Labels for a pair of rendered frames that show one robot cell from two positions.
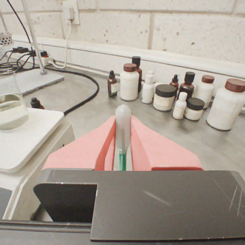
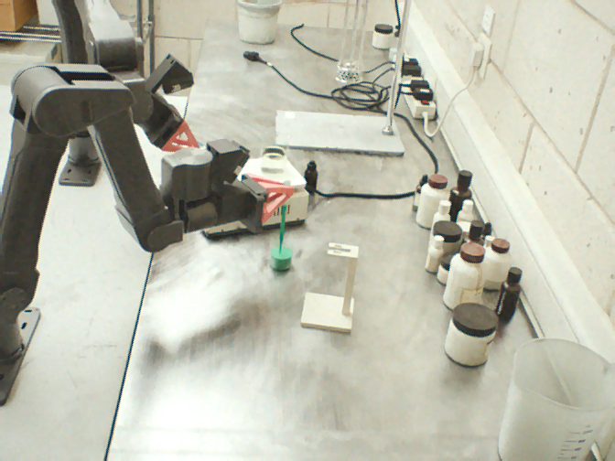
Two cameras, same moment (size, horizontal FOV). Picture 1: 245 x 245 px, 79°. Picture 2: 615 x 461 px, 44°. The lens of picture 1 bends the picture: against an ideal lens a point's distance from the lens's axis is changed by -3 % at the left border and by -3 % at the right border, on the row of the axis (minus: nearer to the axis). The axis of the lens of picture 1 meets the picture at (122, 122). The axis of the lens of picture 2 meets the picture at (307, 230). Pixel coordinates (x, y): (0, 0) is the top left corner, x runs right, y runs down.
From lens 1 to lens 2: 117 cm
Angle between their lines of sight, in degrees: 42
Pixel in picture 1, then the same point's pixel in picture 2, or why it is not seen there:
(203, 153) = (384, 294)
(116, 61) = (478, 166)
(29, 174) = not seen: hidden behind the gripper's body
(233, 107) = (452, 274)
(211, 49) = (555, 213)
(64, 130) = (296, 196)
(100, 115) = (362, 218)
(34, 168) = not seen: hidden behind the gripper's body
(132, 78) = (428, 196)
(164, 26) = (534, 148)
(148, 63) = (494, 193)
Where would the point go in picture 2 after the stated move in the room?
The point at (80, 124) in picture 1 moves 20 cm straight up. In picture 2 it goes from (335, 211) to (346, 118)
